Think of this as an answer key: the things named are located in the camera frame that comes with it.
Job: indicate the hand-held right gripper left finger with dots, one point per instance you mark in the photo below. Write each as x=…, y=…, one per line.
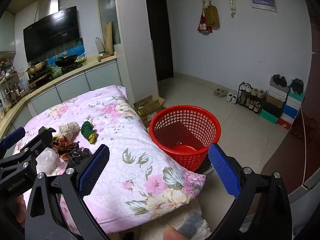
x=95, y=170

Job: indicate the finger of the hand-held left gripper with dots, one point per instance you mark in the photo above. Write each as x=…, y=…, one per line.
x=12, y=137
x=42, y=136

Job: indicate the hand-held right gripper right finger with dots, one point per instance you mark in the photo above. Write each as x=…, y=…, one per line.
x=223, y=172

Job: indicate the brown wrapper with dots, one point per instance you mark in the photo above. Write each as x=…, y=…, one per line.
x=65, y=147

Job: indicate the white plastic bag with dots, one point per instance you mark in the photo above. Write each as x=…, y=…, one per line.
x=48, y=162

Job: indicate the beige paper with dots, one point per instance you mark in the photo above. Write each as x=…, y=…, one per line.
x=70, y=130

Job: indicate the green yellow scouring sponge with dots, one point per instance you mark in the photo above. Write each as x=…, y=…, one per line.
x=87, y=130

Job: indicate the red plastic mesh basket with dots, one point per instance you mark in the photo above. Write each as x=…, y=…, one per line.
x=185, y=152

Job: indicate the person's right hand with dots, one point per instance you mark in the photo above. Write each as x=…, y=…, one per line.
x=173, y=233

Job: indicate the metal spice rack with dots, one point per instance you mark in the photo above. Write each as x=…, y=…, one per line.
x=11, y=85

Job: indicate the pink floral blanket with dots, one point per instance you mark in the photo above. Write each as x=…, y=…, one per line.
x=140, y=135

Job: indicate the induction cooker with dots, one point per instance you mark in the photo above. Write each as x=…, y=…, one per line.
x=38, y=77

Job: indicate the gold cooking pot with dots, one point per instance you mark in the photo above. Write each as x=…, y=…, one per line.
x=37, y=67

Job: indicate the white sneaker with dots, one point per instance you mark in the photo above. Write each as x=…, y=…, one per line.
x=229, y=97
x=235, y=99

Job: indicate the black gas stove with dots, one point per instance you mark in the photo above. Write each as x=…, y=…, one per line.
x=71, y=68

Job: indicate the beige slipper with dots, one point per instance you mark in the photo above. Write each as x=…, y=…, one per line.
x=217, y=92
x=223, y=93

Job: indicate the black shoe rack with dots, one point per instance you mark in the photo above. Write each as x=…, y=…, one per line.
x=240, y=95

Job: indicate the black wok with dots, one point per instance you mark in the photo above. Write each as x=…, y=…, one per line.
x=66, y=60

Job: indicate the cardboard box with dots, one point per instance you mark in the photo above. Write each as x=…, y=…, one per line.
x=147, y=107

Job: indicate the grey kitchen counter cabinet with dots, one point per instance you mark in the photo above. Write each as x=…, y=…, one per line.
x=100, y=77

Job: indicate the row of shoes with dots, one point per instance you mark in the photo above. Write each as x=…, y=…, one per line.
x=257, y=92

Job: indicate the stack of shoe boxes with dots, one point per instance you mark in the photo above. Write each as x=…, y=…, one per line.
x=280, y=105

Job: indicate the blue backsplash picture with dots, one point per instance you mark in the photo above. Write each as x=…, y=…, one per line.
x=75, y=46

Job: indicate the black range hood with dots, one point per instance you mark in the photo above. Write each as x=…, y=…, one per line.
x=52, y=32

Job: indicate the clear plastic bottle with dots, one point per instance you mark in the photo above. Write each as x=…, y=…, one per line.
x=99, y=46

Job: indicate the black shoe pair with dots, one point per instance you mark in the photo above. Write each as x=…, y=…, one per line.
x=279, y=80
x=297, y=85

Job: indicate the wooden cutting board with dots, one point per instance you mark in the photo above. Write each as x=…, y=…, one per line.
x=108, y=37

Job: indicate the brown wooden door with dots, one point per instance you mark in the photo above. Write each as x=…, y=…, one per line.
x=313, y=80

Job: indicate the frosted glass panel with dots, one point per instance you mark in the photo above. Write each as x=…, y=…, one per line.
x=108, y=12

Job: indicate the red hanging bag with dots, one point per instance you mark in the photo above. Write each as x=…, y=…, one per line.
x=203, y=27

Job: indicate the dark door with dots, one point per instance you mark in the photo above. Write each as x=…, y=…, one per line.
x=160, y=35

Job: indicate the brown hanging bag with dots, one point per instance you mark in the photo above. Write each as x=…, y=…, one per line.
x=212, y=16

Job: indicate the white intercom phone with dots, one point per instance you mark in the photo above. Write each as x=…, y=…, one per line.
x=233, y=5

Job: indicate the grey electrical panel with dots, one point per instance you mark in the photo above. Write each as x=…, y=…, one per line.
x=263, y=1

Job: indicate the grey wall cabinet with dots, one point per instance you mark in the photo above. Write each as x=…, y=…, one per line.
x=7, y=32

